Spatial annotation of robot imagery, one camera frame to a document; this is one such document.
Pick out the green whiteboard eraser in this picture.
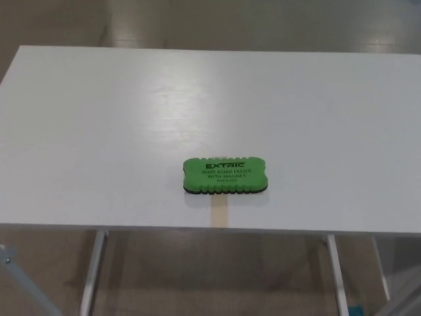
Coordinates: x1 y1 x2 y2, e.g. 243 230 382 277
181 156 270 195

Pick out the long beige masking tape strip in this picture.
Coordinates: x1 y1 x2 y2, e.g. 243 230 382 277
210 154 229 228

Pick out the thin white table leg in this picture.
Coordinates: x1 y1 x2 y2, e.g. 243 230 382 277
371 236 392 301

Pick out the grey metal frame bar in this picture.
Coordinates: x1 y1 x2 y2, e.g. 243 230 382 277
0 244 64 316

